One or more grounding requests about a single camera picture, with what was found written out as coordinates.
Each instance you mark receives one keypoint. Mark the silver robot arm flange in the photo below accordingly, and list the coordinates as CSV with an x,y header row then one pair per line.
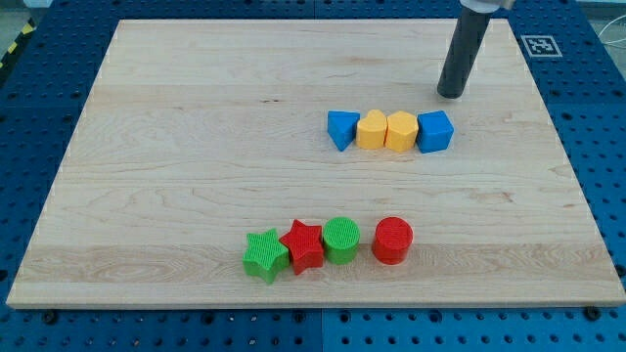
x,y
487,6

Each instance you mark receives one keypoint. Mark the blue cube block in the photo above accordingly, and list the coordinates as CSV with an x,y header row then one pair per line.
x,y
435,131

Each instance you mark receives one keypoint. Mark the wooden board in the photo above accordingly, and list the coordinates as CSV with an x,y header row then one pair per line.
x,y
196,133

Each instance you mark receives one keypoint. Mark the blue triangle block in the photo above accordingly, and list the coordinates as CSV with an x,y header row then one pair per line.
x,y
341,126

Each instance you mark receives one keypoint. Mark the green cylinder block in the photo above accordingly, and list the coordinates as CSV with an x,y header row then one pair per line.
x,y
341,237

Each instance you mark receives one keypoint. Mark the red star block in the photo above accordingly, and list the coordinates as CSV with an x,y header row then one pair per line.
x,y
305,246

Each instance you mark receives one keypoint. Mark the yellow heart block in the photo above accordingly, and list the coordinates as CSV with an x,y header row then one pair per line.
x,y
371,130

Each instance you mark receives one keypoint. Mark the green star block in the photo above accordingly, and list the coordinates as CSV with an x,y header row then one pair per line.
x,y
265,256

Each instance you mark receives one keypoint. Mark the red cylinder block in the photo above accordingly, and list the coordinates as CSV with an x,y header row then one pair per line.
x,y
392,240

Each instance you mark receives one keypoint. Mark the yellow hexagon block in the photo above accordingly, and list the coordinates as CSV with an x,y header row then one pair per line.
x,y
402,131

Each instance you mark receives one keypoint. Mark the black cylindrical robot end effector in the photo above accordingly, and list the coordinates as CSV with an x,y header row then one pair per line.
x,y
465,43

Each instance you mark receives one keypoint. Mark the white fiducial marker tag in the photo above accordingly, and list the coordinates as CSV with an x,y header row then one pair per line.
x,y
541,46

